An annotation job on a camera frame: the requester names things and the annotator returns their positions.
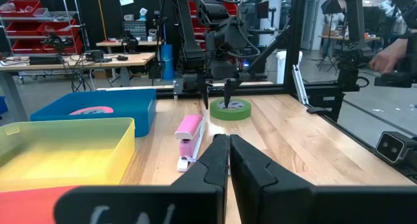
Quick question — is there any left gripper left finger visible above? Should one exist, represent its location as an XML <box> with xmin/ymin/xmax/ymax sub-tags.
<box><xmin>53</xmin><ymin>133</ymin><xmax>229</xmax><ymax>224</ymax></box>

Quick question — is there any blue plastic bin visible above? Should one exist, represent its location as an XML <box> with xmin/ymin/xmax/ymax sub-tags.
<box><xmin>29</xmin><ymin>89</ymin><xmax>158</xmax><ymax>138</ymax></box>

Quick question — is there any green tape roll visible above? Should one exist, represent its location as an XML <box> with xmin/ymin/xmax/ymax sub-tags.
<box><xmin>209</xmin><ymin>97</ymin><xmax>252</xmax><ymax>122</ymax></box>

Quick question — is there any yellow translucent plastic bin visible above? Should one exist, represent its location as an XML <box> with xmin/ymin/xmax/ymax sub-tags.
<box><xmin>0</xmin><ymin>117</ymin><xmax>136</xmax><ymax>193</ymax></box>

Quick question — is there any wooden workbench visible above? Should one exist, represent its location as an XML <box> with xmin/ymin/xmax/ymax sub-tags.
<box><xmin>0</xmin><ymin>52</ymin><xmax>156</xmax><ymax>120</ymax></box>

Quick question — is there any metal shelf with red bins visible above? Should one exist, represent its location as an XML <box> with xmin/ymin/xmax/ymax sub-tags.
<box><xmin>0</xmin><ymin>0</ymin><xmax>89</xmax><ymax>55</ymax></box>

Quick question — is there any silver aluminium bracket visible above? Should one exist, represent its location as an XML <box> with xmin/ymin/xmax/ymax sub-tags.
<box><xmin>291</xmin><ymin>64</ymin><xmax>309</xmax><ymax>105</ymax></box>

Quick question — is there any blue barrel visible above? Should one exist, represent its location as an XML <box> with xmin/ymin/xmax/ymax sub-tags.
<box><xmin>160</xmin><ymin>44</ymin><xmax>176</xmax><ymax>81</ymax></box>

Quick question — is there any pink stapler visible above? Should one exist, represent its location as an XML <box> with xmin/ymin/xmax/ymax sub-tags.
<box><xmin>174</xmin><ymin>114</ymin><xmax>205</xmax><ymax>173</ymax></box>

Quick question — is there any pink tape roll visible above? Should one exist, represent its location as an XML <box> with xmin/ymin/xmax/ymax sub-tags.
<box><xmin>68</xmin><ymin>105</ymin><xmax>115</xmax><ymax>116</ymax></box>

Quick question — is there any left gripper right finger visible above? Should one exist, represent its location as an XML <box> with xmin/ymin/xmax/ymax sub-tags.
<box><xmin>229</xmin><ymin>134</ymin><xmax>417</xmax><ymax>224</ymax></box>

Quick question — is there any person's hand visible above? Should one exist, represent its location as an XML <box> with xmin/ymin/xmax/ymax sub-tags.
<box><xmin>369</xmin><ymin>38</ymin><xmax>410</xmax><ymax>74</ymax></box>

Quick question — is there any white waste bin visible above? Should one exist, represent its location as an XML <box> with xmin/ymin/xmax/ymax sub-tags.
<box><xmin>276</xmin><ymin>50</ymin><xmax>303</xmax><ymax>85</ymax></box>

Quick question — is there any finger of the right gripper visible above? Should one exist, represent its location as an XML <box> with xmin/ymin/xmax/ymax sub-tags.
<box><xmin>197</xmin><ymin>74</ymin><xmax>210</xmax><ymax>110</ymax></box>
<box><xmin>223</xmin><ymin>77</ymin><xmax>241</xmax><ymax>109</ymax></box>

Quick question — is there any pink translucent plastic bin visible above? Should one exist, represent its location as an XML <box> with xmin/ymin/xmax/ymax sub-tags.
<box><xmin>0</xmin><ymin>184</ymin><xmax>79</xmax><ymax>224</ymax></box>

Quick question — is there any black table-level camera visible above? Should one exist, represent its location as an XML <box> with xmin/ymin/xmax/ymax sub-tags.
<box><xmin>375</xmin><ymin>131</ymin><xmax>417</xmax><ymax>178</ymax></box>

